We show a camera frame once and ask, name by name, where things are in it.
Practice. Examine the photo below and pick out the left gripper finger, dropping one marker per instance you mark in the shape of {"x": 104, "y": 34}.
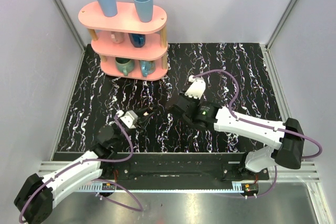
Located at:
{"x": 148, "y": 110}
{"x": 143, "y": 121}

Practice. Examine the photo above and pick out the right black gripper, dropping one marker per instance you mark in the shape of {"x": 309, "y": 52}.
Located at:
{"x": 196, "y": 100}

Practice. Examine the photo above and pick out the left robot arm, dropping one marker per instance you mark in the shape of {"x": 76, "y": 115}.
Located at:
{"x": 39, "y": 195}

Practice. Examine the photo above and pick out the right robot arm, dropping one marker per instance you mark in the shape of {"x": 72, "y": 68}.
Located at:
{"x": 283, "y": 141}

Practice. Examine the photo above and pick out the blue butterfly mug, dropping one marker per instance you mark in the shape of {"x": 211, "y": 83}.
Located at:
{"x": 147, "y": 67}

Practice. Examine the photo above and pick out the green ceramic mug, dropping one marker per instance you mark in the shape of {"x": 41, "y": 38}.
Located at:
{"x": 124, "y": 65}

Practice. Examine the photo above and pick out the pink three-tier wooden shelf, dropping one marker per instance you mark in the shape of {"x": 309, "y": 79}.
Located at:
{"x": 127, "y": 21}

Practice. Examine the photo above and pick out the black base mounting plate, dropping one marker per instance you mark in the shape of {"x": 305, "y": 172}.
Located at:
{"x": 179, "y": 171}

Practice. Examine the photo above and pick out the dark blue mug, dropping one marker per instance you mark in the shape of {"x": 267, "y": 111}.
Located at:
{"x": 137, "y": 40}

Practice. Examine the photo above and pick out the left controller board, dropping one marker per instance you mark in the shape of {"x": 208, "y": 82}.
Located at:
{"x": 108, "y": 186}

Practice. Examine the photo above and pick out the controller board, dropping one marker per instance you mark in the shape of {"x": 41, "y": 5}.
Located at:
{"x": 108, "y": 186}
{"x": 253, "y": 188}

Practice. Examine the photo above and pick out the pink mug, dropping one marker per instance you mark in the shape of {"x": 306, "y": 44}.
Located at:
{"x": 117, "y": 37}

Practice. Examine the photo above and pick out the right controller board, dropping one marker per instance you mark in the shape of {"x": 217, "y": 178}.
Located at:
{"x": 253, "y": 188}

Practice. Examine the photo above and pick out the short light blue cup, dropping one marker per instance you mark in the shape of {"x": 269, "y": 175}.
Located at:
{"x": 144, "y": 9}

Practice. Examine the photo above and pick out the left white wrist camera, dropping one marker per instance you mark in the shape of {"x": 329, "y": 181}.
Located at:
{"x": 128, "y": 118}

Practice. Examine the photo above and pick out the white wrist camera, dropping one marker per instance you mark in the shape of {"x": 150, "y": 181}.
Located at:
{"x": 196, "y": 89}
{"x": 128, "y": 118}

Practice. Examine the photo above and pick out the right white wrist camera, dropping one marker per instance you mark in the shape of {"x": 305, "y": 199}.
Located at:
{"x": 196, "y": 89}

